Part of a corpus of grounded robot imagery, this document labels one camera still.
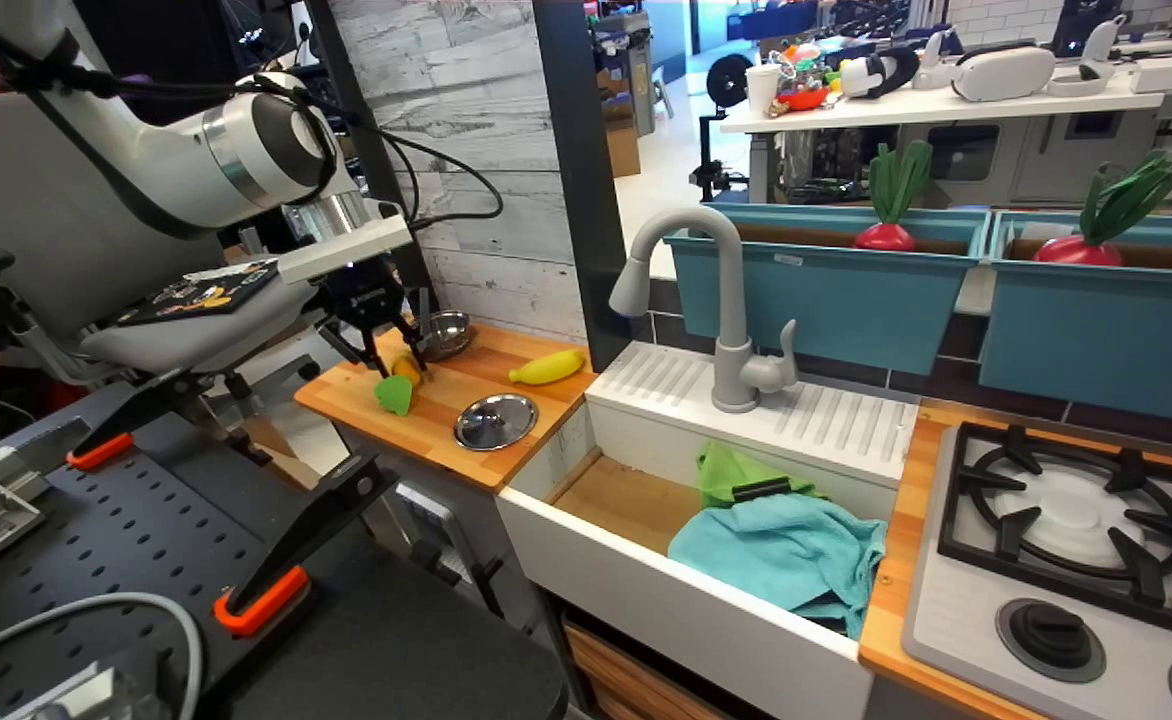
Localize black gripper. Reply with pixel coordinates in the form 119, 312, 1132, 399
311, 255, 432, 379

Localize yellow toy carrot green top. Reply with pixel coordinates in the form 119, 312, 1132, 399
368, 348, 428, 421

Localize small metal bowl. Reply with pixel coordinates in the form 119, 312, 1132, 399
411, 303, 478, 362

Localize wooden counter block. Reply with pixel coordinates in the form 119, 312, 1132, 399
291, 321, 601, 496

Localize round metal plate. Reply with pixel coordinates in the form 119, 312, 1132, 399
452, 390, 542, 455

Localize yellow toy banana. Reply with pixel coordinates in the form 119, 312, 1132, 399
503, 348, 586, 390

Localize black tablet board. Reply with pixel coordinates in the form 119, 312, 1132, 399
110, 255, 285, 332

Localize black slanted beam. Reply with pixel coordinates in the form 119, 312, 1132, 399
300, 0, 444, 321

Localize black vertical pillar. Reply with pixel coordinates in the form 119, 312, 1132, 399
528, 0, 634, 375

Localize black perforated board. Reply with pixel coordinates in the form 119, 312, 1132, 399
0, 405, 570, 720

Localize grey toy faucet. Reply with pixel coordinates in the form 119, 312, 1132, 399
602, 199, 805, 414

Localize white toy sink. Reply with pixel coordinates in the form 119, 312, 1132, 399
495, 341, 922, 720

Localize green cloth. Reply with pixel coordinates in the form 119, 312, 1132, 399
690, 439, 824, 510

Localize grey office chair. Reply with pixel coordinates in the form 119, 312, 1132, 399
0, 87, 328, 379

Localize wooden drawer front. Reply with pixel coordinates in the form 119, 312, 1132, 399
561, 616, 737, 720

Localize teal planter box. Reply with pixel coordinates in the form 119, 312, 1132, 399
977, 208, 1172, 433
669, 194, 997, 379

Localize teal towel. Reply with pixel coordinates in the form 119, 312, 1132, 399
665, 493, 892, 643

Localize white cup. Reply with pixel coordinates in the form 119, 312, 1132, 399
742, 55, 788, 125

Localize red toy radish green leaves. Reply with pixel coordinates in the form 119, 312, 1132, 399
1030, 153, 1172, 269
852, 134, 941, 255

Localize wooden stove counter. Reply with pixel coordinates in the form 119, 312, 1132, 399
857, 397, 1172, 720

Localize white background table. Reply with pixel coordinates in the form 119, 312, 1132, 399
715, 58, 1172, 208

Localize black stove grate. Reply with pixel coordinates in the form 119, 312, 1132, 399
932, 421, 1172, 646

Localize grey toy stove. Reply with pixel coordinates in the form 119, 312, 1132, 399
899, 421, 1172, 720

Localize white oval headset device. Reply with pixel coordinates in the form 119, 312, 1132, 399
948, 44, 1059, 106

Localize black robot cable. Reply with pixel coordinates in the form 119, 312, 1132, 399
335, 121, 508, 230

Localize black clamp orange handle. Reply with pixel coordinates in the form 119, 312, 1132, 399
208, 455, 394, 643
58, 369, 204, 478

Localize grey cable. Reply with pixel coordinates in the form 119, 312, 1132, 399
0, 589, 208, 720

